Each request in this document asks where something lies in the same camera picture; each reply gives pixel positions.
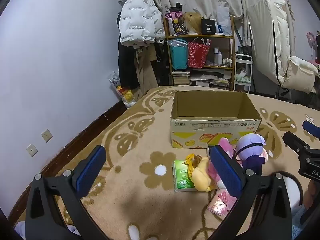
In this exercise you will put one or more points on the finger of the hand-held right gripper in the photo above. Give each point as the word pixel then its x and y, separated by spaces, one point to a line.
pixel 312 129
pixel 296 142

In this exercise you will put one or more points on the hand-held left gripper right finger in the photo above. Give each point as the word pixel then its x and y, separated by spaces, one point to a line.
pixel 225 170

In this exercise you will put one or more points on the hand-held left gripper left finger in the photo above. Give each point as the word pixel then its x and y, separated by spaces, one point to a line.
pixel 91 170

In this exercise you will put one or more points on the pink plush toy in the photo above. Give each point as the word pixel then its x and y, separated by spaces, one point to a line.
pixel 227 146

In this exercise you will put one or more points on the yellow plush toy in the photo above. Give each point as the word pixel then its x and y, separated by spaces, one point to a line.
pixel 201 177

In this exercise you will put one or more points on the pink tissue packet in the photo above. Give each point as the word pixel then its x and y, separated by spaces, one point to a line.
pixel 220 205

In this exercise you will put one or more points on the purple-haired plush doll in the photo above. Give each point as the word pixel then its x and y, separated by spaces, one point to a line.
pixel 250 145

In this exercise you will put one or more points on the green tissue pack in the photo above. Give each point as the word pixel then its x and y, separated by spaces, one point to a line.
pixel 181 177

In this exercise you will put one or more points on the cardboard box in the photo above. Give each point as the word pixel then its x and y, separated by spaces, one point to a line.
pixel 190 130

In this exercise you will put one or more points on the person's right hand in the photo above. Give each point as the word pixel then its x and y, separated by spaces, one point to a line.
pixel 310 192

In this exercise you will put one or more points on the white plush with dark ear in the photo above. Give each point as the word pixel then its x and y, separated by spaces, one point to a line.
pixel 291 192

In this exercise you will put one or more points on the beige flower blanket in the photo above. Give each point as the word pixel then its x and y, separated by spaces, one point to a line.
pixel 140 205

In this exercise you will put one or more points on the plastic bag with yellow toys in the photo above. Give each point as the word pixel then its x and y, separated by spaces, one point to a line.
pixel 127 96

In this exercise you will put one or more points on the white green plush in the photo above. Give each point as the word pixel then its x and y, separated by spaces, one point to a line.
pixel 242 75

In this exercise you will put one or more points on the pile of books and papers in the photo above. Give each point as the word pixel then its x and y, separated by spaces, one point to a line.
pixel 210 80

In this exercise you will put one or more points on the pink desk fan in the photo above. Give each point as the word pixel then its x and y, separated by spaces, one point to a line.
pixel 311 37

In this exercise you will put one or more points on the white cart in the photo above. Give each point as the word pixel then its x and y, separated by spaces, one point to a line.
pixel 243 57

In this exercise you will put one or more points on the stack of books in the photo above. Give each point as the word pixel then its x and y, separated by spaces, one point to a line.
pixel 180 77

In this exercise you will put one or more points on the white bedding pile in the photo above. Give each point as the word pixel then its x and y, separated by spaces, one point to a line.
pixel 270 35

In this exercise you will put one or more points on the row of small cosmetic jars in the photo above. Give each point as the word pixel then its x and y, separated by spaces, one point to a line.
pixel 227 62

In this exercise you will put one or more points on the white bottle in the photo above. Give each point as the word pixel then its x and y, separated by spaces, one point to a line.
pixel 216 55
pixel 220 58

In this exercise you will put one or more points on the beige trousers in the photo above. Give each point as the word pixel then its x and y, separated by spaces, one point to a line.
pixel 147 72

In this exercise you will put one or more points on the black hanging garment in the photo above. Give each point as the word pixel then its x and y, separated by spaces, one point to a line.
pixel 162 65
pixel 125 62

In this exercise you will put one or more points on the red gift bag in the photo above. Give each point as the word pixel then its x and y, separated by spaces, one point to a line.
pixel 197 55

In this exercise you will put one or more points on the teal bag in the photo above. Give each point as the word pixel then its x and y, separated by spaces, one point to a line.
pixel 178 57

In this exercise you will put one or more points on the wooden shelf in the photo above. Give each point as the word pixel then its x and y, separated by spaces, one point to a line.
pixel 200 38

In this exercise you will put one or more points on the black box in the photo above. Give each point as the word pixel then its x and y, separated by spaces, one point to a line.
pixel 208 27

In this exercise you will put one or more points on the blonde wig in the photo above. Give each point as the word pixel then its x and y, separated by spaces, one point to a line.
pixel 192 21

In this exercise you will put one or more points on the purple printed bag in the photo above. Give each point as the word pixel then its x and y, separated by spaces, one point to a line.
pixel 175 20

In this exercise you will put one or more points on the white puffer jacket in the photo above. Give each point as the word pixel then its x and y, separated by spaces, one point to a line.
pixel 137 17

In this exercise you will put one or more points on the wall socket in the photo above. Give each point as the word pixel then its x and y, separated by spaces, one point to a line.
pixel 46 135
pixel 32 150

